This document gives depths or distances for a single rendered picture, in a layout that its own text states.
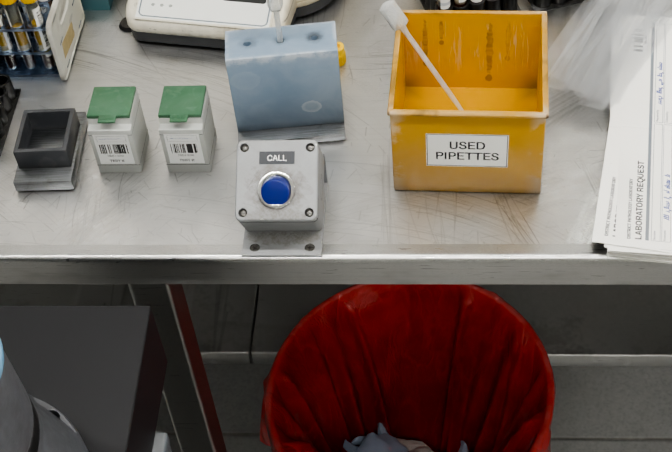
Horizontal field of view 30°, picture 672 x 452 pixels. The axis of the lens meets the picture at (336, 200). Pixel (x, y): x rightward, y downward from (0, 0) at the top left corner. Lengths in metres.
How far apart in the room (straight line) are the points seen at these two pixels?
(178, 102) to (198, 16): 0.16
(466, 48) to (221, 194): 0.26
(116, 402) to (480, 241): 0.35
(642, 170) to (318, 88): 0.30
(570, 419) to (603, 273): 0.94
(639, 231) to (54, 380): 0.49
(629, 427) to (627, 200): 0.95
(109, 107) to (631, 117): 0.47
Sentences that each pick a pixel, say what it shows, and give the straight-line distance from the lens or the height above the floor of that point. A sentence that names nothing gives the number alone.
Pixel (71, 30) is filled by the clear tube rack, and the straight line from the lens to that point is 1.31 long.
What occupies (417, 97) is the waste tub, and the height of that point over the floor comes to 0.88.
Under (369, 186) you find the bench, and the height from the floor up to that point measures 0.88.
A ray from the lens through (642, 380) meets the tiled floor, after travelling 2.07.
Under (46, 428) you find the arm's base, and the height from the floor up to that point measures 1.01.
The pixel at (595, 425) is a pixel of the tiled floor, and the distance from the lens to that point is 2.02.
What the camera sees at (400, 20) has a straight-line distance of 1.12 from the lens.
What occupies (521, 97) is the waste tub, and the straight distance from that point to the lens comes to 1.20.
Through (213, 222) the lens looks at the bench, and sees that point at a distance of 1.12.
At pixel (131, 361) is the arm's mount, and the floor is 0.95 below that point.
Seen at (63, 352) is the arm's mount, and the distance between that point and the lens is 0.97.
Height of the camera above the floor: 1.71
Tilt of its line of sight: 48 degrees down
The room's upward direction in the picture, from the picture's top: 6 degrees counter-clockwise
